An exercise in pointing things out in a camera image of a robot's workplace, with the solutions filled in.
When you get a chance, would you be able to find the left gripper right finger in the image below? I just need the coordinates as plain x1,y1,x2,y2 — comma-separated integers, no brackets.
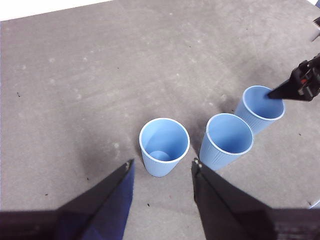
190,157,276,240

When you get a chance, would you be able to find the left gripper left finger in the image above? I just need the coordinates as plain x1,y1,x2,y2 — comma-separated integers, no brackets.
56,158,136,240

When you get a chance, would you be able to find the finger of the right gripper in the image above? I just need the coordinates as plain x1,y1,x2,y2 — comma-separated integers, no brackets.
267,79,301,101

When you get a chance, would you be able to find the blue ribbed plastic cup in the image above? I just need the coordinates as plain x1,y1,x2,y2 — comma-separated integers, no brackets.
234,84,286,136
198,112,255,172
138,117,191,178

